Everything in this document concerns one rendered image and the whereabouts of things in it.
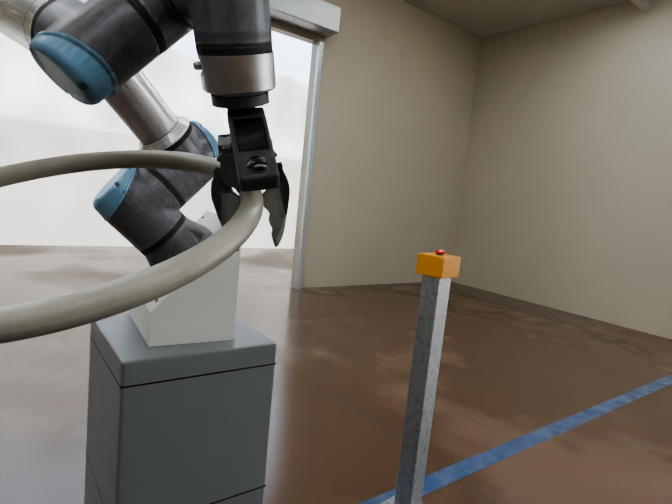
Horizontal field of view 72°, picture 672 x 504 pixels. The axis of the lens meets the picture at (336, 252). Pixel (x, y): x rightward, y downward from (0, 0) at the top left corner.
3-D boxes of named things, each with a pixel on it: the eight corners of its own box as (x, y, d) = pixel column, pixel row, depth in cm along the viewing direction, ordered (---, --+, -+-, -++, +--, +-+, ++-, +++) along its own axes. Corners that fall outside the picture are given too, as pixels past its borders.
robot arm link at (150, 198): (132, 247, 128) (81, 200, 120) (178, 205, 133) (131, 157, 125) (144, 255, 116) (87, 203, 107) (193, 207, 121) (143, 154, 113)
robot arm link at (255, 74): (277, 54, 53) (189, 57, 51) (280, 99, 55) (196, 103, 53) (269, 48, 60) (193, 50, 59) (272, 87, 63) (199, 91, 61)
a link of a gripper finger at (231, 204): (237, 236, 70) (244, 178, 66) (239, 254, 65) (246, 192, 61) (216, 234, 70) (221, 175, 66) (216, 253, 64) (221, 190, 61)
